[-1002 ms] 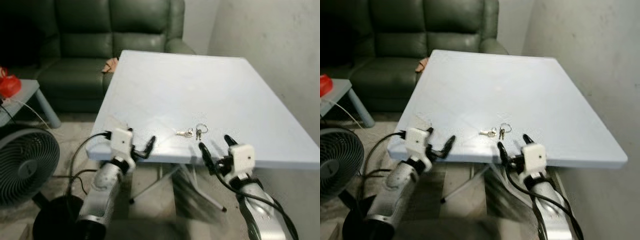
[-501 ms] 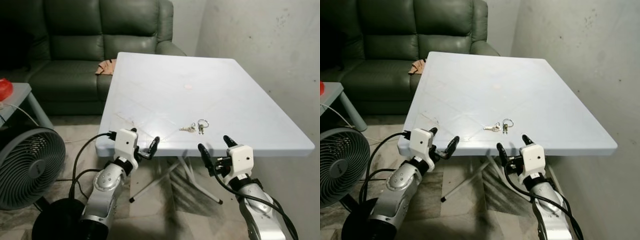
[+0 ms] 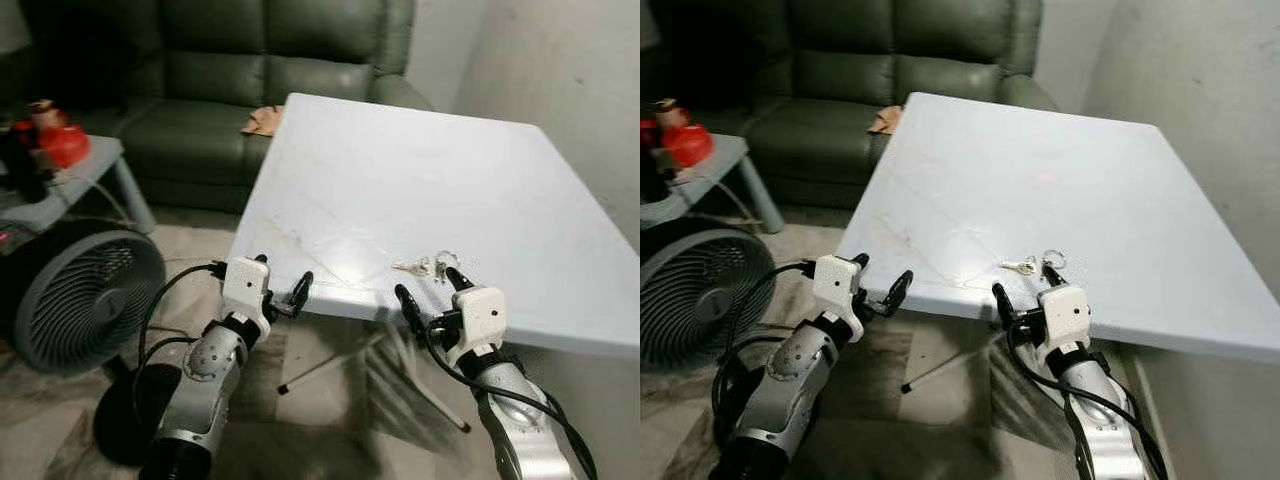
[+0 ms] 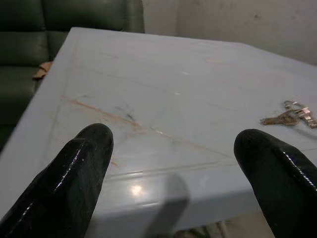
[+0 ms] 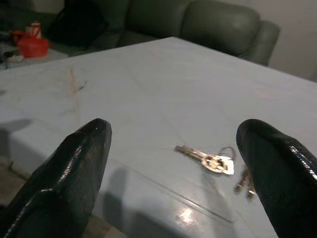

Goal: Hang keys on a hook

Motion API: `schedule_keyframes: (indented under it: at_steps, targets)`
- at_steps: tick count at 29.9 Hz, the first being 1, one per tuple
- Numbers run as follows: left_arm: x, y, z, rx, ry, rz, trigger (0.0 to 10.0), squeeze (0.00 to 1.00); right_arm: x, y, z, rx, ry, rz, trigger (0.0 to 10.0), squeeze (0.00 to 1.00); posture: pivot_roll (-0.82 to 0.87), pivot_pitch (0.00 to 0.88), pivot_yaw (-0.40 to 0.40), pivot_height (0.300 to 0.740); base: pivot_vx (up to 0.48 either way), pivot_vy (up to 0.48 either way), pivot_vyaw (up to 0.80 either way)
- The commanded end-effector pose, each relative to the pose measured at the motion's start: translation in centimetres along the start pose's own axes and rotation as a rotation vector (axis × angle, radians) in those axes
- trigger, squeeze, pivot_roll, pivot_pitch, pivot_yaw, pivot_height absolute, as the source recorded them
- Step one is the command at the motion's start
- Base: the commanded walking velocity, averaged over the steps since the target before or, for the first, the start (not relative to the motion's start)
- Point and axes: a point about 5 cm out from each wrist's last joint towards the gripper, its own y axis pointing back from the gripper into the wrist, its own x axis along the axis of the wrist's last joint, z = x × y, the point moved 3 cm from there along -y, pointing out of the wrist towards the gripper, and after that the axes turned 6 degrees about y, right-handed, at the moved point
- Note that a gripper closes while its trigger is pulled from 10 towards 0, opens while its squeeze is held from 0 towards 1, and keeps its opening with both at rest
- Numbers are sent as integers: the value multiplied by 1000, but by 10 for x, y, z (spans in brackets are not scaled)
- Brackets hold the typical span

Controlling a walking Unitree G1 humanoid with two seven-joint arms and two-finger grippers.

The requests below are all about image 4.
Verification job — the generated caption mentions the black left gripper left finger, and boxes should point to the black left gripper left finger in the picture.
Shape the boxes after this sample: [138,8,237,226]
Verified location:
[0,122,114,238]

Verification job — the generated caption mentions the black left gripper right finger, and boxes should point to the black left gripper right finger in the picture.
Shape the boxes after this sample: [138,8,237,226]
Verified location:
[233,128,317,238]

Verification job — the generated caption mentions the brass key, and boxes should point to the brass key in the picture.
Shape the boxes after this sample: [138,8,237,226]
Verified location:
[260,111,302,127]

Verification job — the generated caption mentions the white marble table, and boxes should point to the white marble table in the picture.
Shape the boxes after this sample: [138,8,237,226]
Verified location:
[0,26,317,238]

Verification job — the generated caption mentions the crumpled brown paper scrap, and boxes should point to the crumpled brown paper scrap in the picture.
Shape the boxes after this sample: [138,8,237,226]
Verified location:
[32,60,53,80]

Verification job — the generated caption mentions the dark green leather sofa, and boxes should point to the dark green leather sofa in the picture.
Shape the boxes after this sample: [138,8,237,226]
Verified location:
[0,0,145,151]

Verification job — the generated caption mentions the silver metal key ring clip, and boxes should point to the silver metal key ring clip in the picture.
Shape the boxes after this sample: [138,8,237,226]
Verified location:
[283,100,317,129]

